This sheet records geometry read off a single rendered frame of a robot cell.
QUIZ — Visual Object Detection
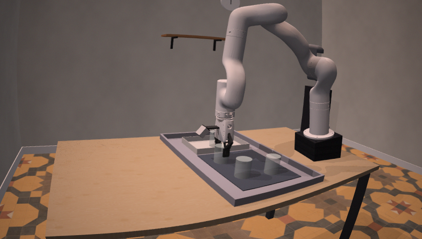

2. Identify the clear glass jar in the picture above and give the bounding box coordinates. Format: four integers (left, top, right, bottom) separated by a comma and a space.
209, 130, 215, 147
264, 153, 281, 175
234, 156, 252, 179
213, 143, 229, 164

